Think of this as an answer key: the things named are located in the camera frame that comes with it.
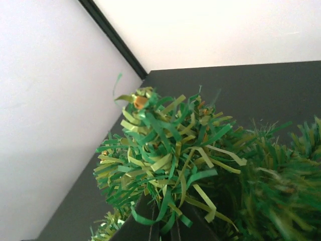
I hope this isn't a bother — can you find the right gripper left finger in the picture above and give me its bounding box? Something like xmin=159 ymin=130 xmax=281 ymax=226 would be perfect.
xmin=110 ymin=194 xmax=159 ymax=241

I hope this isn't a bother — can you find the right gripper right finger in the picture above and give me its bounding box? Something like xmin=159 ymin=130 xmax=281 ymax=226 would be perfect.
xmin=173 ymin=202 xmax=220 ymax=241

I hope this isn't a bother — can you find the small green christmas tree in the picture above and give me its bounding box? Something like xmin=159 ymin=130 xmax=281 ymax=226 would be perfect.
xmin=91 ymin=87 xmax=320 ymax=240

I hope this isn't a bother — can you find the black frame post left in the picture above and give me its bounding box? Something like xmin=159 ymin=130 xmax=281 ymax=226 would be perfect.
xmin=78 ymin=0 xmax=148 ymax=80

